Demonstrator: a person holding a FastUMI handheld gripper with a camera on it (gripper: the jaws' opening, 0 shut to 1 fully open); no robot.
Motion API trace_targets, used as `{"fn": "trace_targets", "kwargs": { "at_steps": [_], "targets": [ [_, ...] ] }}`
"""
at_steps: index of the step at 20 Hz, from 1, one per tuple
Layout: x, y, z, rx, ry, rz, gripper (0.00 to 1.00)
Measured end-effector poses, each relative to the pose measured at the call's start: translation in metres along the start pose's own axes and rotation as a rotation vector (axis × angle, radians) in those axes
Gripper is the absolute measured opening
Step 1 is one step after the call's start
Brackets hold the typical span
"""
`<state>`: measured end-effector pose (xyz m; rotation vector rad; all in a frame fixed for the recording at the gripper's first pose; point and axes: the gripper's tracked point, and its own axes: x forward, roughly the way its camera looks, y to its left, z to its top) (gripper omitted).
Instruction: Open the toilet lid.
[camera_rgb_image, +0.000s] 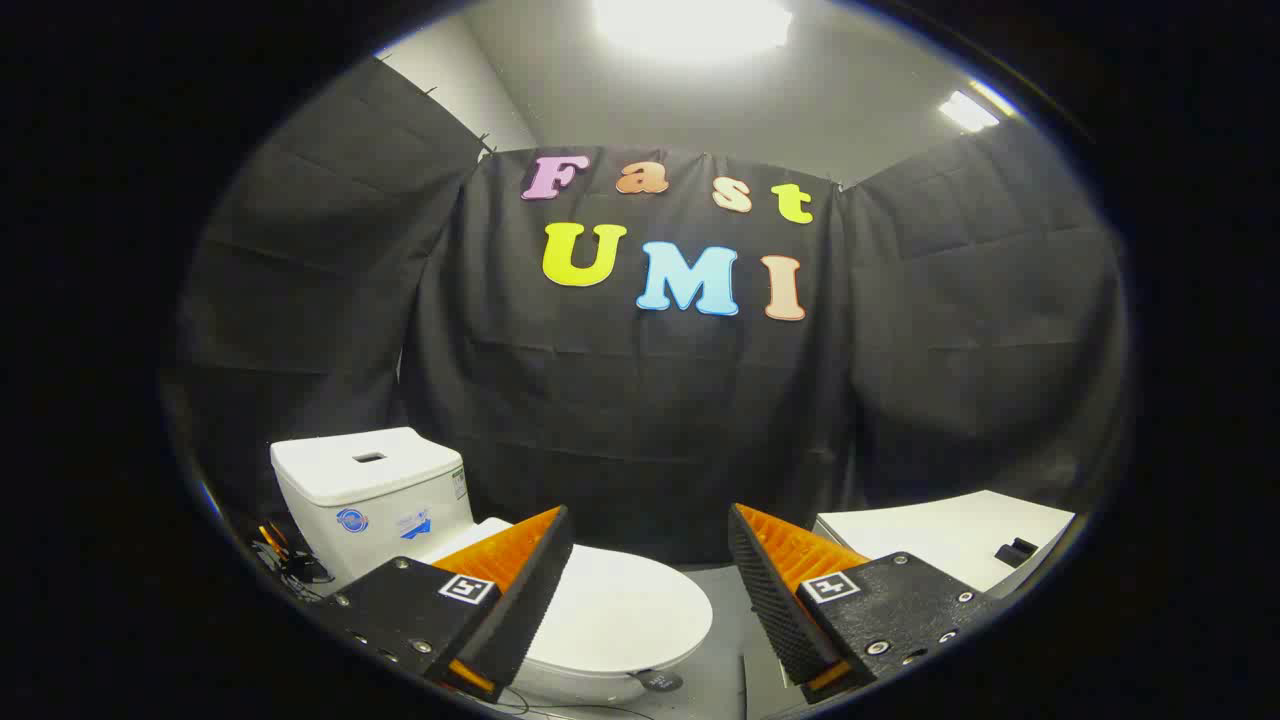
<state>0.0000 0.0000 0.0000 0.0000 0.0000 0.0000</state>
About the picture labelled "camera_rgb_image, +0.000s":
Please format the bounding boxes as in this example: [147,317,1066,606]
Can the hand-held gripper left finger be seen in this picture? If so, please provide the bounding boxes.
[318,505,574,703]

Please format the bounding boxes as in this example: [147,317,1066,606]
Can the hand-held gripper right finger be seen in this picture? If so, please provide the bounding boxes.
[727,502,1003,706]

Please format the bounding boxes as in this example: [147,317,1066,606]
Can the white toilet lid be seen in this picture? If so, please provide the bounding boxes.
[432,516,714,674]

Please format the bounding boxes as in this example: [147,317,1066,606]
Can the white toilet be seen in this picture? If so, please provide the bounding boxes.
[270,427,693,707]

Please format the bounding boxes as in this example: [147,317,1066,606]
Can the grey white cabinet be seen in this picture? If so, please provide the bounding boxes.
[812,490,1077,597]

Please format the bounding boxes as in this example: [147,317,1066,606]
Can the black backdrop cloth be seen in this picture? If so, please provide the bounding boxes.
[165,55,1131,566]

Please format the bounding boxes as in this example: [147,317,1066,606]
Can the small ceiling light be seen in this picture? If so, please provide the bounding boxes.
[938,90,1002,132]

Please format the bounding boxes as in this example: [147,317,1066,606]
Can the large ceiling light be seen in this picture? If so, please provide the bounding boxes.
[593,0,794,58]

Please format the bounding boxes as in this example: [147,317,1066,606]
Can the tangled black cables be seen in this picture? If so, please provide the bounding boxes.
[250,520,337,603]

